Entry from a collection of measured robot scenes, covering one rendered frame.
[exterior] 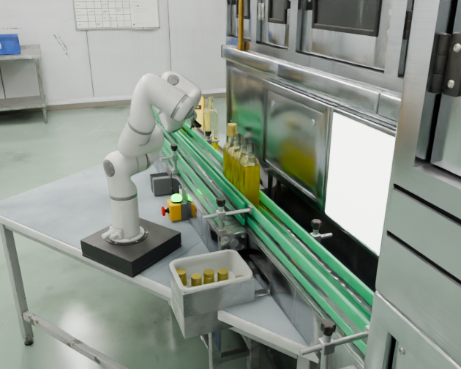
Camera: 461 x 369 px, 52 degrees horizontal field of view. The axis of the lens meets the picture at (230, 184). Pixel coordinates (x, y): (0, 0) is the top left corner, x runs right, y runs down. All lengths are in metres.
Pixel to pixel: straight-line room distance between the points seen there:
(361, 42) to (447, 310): 0.88
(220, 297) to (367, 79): 0.73
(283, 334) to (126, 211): 0.67
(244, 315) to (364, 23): 0.86
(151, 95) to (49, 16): 5.88
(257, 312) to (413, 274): 0.86
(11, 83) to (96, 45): 1.30
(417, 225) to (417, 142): 0.10
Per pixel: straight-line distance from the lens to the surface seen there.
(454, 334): 0.59
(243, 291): 1.43
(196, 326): 1.44
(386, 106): 1.17
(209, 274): 1.46
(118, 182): 1.59
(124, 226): 1.66
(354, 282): 1.22
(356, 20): 1.34
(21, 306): 2.50
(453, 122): 0.55
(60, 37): 7.28
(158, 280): 1.57
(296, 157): 1.57
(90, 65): 7.35
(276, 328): 1.37
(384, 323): 0.68
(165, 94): 1.42
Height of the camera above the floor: 1.62
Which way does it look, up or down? 22 degrees down
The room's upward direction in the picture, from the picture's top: straight up
